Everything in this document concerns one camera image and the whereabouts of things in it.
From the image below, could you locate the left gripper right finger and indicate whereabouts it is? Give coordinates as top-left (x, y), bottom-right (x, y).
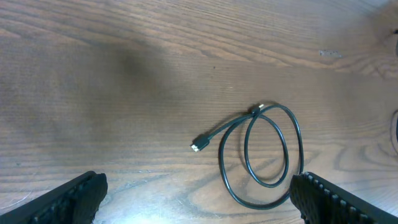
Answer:
top-left (289, 172), bottom-right (397, 224)

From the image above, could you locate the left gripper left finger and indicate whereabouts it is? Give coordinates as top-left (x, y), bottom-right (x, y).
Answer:
top-left (1, 171), bottom-right (108, 224)

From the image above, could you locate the black USB cable gold plug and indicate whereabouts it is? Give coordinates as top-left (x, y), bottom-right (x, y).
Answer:
top-left (190, 103), bottom-right (305, 210)

